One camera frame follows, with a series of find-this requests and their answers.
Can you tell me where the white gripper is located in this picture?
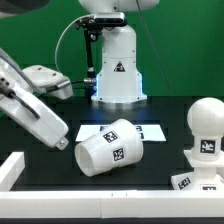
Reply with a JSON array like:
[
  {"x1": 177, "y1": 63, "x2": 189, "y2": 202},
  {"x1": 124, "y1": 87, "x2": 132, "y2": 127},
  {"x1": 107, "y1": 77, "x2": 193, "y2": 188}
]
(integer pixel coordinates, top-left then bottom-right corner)
[{"x1": 0, "y1": 49, "x2": 69, "y2": 148}]

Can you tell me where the white lamp shade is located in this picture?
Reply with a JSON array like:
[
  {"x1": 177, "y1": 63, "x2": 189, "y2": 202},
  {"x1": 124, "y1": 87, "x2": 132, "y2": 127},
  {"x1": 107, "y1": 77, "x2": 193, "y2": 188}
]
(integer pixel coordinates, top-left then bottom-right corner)
[{"x1": 74, "y1": 119, "x2": 144, "y2": 177}]

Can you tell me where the white lamp bulb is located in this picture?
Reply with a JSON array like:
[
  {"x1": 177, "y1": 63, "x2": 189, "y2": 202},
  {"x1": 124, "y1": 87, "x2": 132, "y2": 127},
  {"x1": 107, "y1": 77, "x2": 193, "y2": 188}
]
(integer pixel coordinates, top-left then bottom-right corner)
[{"x1": 187, "y1": 97, "x2": 224, "y2": 161}]

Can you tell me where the white lamp base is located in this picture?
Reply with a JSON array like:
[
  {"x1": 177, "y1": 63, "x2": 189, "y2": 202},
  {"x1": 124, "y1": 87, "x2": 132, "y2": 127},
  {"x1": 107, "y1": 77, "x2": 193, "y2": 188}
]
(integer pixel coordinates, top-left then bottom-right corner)
[{"x1": 171, "y1": 150, "x2": 224, "y2": 192}]

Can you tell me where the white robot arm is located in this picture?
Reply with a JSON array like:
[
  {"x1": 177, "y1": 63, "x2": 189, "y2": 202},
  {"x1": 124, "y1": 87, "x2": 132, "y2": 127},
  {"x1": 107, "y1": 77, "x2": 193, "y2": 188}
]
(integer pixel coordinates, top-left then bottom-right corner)
[{"x1": 0, "y1": 0, "x2": 160, "y2": 150}]

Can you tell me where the white marker sheet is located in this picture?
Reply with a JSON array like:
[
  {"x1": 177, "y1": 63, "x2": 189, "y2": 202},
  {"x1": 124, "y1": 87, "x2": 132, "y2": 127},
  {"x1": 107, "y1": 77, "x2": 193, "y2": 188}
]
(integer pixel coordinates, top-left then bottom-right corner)
[{"x1": 76, "y1": 124, "x2": 166, "y2": 142}]

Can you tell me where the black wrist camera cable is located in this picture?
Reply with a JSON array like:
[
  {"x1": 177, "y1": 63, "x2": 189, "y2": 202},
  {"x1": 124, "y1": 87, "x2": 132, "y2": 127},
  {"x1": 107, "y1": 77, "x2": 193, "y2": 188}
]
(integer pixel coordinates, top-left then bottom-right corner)
[{"x1": 0, "y1": 49, "x2": 71, "y2": 120}]

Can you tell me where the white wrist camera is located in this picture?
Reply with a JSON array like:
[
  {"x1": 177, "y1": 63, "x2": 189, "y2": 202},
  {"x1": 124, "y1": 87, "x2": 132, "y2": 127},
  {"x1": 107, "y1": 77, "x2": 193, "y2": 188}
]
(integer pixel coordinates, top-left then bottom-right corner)
[{"x1": 23, "y1": 65, "x2": 73, "y2": 100}]

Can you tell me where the black camera stand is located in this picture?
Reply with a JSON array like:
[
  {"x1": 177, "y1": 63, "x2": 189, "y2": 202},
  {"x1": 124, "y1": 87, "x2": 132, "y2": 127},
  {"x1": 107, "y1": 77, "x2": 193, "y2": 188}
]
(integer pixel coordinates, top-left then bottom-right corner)
[{"x1": 76, "y1": 16, "x2": 100, "y2": 100}]

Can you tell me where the grey camera cable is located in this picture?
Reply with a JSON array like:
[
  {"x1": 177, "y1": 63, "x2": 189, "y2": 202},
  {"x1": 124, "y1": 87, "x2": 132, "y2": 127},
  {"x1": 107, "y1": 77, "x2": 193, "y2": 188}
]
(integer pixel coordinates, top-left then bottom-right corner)
[{"x1": 54, "y1": 13, "x2": 94, "y2": 98}]

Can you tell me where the grey rear camera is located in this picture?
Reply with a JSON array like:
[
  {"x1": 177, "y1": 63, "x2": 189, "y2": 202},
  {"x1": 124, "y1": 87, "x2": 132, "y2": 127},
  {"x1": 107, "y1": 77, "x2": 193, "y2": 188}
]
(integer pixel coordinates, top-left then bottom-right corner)
[{"x1": 93, "y1": 12, "x2": 125, "y2": 27}]

